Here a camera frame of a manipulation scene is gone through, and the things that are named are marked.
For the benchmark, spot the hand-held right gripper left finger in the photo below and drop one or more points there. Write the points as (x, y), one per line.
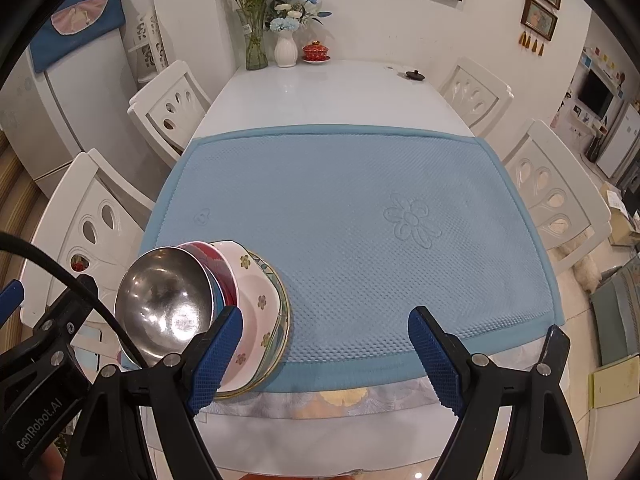
(215, 355)

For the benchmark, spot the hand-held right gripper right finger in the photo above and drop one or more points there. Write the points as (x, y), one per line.
(435, 355)

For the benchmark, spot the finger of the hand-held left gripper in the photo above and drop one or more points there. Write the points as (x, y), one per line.
(10, 302)
(67, 317)

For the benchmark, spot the white floral plate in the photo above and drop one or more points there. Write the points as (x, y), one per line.
(275, 292)
(250, 320)

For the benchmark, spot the gold-rimmed white plate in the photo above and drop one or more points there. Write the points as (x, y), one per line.
(286, 325)

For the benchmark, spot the blue steel bowl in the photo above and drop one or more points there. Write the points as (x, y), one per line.
(160, 300)

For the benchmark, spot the pink steel bowl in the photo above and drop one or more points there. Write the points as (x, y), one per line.
(212, 267)

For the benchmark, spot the white dining chair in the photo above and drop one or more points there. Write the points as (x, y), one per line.
(500, 90)
(65, 210)
(545, 145)
(145, 110)

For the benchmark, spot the pale patterned tablecloth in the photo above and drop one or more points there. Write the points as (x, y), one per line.
(325, 402)

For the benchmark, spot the light blue quilted mat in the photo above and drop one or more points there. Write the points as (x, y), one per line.
(350, 260)

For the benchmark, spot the white fluffy rug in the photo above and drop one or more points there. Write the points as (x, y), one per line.
(587, 272)

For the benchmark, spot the pale yellow box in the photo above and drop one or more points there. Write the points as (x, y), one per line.
(610, 385)

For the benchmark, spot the grey-green sofa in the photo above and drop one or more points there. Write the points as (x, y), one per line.
(617, 310)

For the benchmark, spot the grey refrigerator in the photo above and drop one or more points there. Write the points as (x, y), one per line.
(90, 110)

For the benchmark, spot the cardboard box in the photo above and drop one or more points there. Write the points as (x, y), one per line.
(617, 210)

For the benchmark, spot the small black lid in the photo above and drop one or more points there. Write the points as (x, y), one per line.
(415, 76)

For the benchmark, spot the white cabinet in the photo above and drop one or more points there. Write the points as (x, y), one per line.
(620, 145)

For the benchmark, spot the white carved shelf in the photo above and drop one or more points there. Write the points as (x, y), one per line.
(150, 50)

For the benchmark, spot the glass vase with wildflowers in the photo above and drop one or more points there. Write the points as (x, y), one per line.
(256, 55)

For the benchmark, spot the black television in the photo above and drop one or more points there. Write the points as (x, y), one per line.
(595, 92)

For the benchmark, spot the blue fridge cover cloth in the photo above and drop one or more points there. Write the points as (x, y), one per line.
(100, 5)

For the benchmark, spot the white vase with blue flowers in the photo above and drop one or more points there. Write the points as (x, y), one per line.
(286, 50)

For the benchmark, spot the red lidded teacup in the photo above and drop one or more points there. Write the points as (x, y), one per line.
(316, 52)

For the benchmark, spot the hanging gold tassels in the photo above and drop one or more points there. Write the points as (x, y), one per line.
(525, 39)

